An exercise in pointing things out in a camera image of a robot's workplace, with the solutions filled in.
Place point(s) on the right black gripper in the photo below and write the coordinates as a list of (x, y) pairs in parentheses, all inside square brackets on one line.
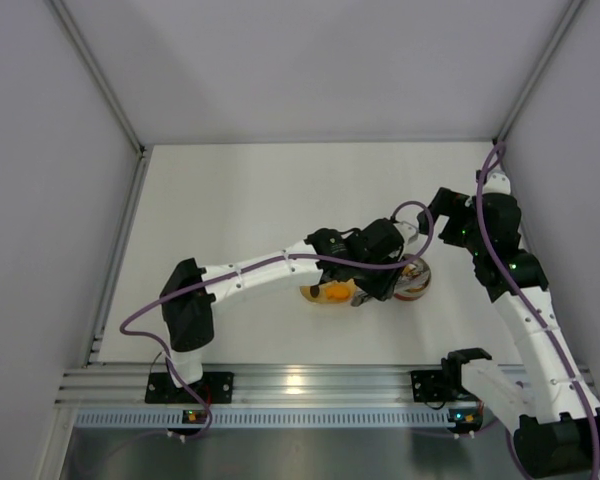
[(450, 215)]

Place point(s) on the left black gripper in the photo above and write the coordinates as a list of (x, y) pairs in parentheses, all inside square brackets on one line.
[(378, 282)]

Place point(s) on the metal tongs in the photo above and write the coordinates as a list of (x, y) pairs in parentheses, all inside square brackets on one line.
[(408, 284)]

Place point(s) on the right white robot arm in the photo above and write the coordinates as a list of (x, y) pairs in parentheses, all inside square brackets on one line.
[(554, 423)]

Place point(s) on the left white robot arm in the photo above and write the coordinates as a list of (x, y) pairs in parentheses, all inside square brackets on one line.
[(364, 256)]

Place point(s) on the round metal lunch box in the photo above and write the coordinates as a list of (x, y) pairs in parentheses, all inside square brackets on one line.
[(413, 281)]

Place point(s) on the orange fish cracker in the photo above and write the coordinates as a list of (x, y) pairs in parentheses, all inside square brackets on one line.
[(339, 292)]

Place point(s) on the yellow food container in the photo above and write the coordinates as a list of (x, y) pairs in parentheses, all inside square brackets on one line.
[(315, 293)]

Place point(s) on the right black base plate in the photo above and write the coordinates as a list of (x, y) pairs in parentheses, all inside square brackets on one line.
[(429, 386)]

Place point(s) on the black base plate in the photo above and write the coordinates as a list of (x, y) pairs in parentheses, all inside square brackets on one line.
[(429, 386), (213, 388)]

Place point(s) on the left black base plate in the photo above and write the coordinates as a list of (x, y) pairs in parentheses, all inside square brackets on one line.
[(213, 388)]

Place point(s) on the right aluminium frame post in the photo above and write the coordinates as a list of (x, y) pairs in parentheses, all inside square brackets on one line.
[(558, 34)]

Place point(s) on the aluminium frame post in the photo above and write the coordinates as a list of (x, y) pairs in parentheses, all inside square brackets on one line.
[(558, 34), (70, 28)]

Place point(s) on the left aluminium frame post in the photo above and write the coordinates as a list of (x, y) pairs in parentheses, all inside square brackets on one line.
[(70, 28)]

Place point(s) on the aluminium mounting rail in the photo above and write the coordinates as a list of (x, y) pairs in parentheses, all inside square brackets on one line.
[(275, 386)]

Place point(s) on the slotted cable duct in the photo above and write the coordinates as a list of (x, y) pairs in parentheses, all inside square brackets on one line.
[(263, 418)]

